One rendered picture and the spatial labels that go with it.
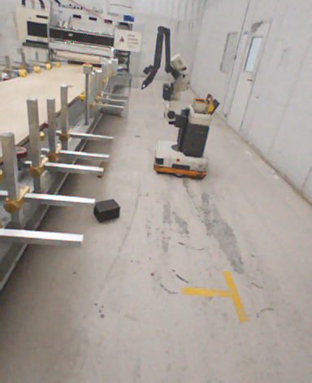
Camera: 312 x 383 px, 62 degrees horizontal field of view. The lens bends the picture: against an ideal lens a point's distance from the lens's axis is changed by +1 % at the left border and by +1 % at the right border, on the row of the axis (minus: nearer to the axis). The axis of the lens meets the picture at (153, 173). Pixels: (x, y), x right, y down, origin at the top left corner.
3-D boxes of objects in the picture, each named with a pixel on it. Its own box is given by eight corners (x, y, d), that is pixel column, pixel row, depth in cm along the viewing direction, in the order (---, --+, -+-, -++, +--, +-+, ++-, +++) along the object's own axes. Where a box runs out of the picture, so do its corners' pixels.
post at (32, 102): (43, 191, 135) (37, 97, 114) (41, 194, 132) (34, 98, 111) (36, 190, 135) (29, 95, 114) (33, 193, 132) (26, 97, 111)
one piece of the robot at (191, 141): (197, 151, 373) (210, 91, 336) (201, 167, 324) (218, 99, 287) (174, 148, 372) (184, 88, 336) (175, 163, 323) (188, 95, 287)
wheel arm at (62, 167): (102, 174, 136) (103, 167, 135) (101, 177, 133) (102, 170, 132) (16, 166, 133) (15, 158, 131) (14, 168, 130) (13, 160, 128)
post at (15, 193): (24, 234, 116) (14, 131, 95) (21, 239, 113) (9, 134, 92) (16, 233, 116) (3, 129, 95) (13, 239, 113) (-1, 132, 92)
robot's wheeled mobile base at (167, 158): (199, 159, 383) (203, 143, 372) (205, 179, 326) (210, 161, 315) (154, 153, 382) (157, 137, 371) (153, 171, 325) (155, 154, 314)
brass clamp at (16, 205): (32, 196, 116) (31, 186, 114) (19, 214, 104) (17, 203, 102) (17, 195, 115) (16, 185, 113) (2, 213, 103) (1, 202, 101)
